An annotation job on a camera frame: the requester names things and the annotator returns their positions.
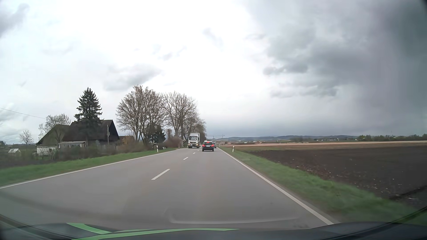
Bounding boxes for white lorry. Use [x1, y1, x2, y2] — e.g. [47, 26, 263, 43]
[187, 133, 201, 149]

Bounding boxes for row of bare trees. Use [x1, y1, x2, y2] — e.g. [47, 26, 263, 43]
[115, 85, 207, 146]

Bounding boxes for grey asphalt road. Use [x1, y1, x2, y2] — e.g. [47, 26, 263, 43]
[0, 147, 340, 231]

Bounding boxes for road markings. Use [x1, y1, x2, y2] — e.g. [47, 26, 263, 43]
[0, 148, 335, 225]

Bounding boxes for car's own bonnet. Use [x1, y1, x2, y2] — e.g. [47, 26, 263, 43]
[0, 213, 427, 240]

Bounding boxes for hedge of bare bushes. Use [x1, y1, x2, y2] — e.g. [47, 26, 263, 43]
[50, 141, 154, 161]

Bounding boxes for tall dark conifer tree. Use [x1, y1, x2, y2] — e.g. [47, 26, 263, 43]
[74, 87, 103, 122]

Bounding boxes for dark-roofed house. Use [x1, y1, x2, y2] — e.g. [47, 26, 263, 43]
[36, 120, 120, 156]

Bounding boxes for grass verge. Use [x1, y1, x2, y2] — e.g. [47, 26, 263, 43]
[0, 148, 177, 187]
[218, 147, 427, 226]

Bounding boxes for dark ploughed field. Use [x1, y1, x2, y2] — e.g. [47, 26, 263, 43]
[223, 141, 427, 208]

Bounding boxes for distant row of trees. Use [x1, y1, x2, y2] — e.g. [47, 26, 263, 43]
[356, 134, 427, 142]

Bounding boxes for small bare tree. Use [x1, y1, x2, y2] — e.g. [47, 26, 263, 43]
[19, 130, 34, 146]

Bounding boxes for overhead wires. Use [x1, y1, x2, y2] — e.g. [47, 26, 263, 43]
[0, 107, 46, 120]

